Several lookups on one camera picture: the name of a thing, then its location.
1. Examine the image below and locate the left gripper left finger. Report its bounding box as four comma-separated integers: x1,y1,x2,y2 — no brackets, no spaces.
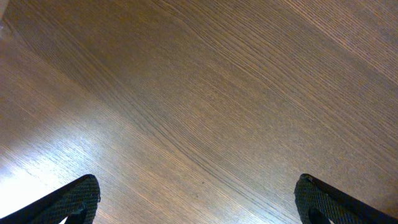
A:
1,174,100,224

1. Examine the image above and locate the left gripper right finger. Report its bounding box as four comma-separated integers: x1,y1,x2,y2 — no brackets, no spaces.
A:
294,174,397,224

